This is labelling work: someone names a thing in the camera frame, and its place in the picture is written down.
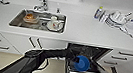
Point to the white mug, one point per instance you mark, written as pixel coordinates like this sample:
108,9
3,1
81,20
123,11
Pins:
54,24

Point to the small grey dish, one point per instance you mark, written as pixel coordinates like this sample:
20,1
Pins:
5,2

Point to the small chrome sink pump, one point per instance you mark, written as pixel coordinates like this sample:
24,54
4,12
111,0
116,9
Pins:
57,10

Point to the white base cabinet door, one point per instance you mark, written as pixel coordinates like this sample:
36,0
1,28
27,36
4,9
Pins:
53,43
17,43

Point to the stainless steel sink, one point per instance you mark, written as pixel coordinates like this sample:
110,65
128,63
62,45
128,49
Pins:
17,23

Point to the brown bowl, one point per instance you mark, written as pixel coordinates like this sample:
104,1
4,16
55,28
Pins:
30,17

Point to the stack of white plates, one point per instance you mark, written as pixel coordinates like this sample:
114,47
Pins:
117,20

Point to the blue bowl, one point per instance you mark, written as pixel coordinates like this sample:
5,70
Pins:
84,64

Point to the dish soap bottle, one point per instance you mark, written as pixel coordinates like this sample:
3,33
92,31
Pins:
98,13

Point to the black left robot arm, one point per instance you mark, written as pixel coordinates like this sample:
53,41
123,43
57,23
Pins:
28,61

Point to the chrome faucet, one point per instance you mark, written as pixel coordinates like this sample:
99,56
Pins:
41,5

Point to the small white bottle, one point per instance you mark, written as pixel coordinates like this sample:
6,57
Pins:
103,18

